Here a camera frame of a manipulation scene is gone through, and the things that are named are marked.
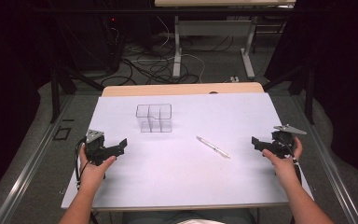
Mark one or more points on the dark curtain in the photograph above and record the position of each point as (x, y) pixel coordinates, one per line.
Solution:
(9, 93)
(348, 77)

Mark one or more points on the white-framed desk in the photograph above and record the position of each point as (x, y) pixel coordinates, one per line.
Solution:
(214, 28)

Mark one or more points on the white pen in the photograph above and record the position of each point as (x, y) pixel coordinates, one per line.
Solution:
(213, 147)

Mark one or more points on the person's grey clothing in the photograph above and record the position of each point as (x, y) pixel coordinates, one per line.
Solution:
(186, 217)

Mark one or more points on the black metal stand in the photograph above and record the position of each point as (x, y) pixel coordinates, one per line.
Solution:
(308, 93)
(56, 93)

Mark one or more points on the clear plastic pen holder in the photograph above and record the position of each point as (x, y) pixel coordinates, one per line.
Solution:
(154, 118)

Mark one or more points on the black computer tower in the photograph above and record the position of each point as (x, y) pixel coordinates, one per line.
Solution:
(99, 43)

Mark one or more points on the white table sheet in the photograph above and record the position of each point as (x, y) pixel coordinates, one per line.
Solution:
(183, 177)

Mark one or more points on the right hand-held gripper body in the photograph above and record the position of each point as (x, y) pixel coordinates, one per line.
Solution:
(283, 141)

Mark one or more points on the wooden table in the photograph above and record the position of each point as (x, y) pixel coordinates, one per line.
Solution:
(180, 89)

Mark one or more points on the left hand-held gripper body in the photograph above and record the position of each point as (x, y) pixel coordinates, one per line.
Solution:
(95, 148)

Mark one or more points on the person's left hand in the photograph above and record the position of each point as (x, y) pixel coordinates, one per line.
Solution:
(93, 172)

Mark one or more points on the person's right hand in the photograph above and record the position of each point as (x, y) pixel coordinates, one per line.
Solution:
(285, 165)

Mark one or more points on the metal floor rail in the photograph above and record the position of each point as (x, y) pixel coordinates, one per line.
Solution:
(28, 168)
(332, 174)

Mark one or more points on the black horizontal bar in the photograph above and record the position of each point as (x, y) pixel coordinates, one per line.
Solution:
(167, 10)

